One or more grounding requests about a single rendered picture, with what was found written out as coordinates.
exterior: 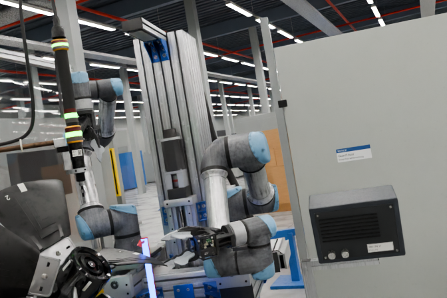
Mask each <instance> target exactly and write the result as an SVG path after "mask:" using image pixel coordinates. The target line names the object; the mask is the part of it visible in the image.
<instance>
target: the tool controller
mask: <svg viewBox="0 0 447 298"><path fill-rule="evenodd" d="M309 215H310V218H311V225H312V229H313V235H314V240H315V246H316V250H317V257H318V260H319V263H320V264H322V263H334V262H341V261H354V260H361V259H374V258H381V257H394V256H401V255H405V254H406V252H405V246H404V238H403V233H402V224H401V219H400V210H399V205H398V198H397V196H396V194H395V191H394V188H393V186H392V185H386V186H377V187H371V188H361V189H356V190H346V191H341V192H331V193H326V194H316V195H311V196H309Z"/></svg>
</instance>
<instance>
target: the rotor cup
mask: <svg viewBox="0 0 447 298"><path fill-rule="evenodd" d="M69 260H70V261H71V262H70V263H69V265H68V266H67V267H66V269H65V270H64V271H63V267H64V266H65V265H66V264H67V263H68V262H69ZM88 261H93V262H94V263H95V267H91V266H90V265H89V264H88ZM111 276H112V270H111V267H110V265H109V263H108V262H107V260H106V259H105V258H104V257H103V256H102V255H101V254H99V252H97V251H95V250H93V249H91V248H89V247H85V246H78V247H76V248H74V249H73V250H72V251H71V252H70V253H69V254H68V255H67V257H66V258H65V259H64V261H63V262H62V263H61V264H60V266H59V270H58V273H57V277H56V280H55V284H54V287H53V291H52V293H51V295H50V297H40V296H39V298H72V288H73V285H74V287H76V290H77V295H78V298H95V297H96V296H97V295H98V294H99V292H100V291H101V290H102V288H103V287H104V286H105V285H106V284H107V283H108V282H109V280H110V278H111ZM89 281H90V282H92V283H91V284H90V285H89V286H88V288H87V289H86V290H85V291H82V289H83V288H84V287H85V286H86V284H87V283H88V282H89Z"/></svg>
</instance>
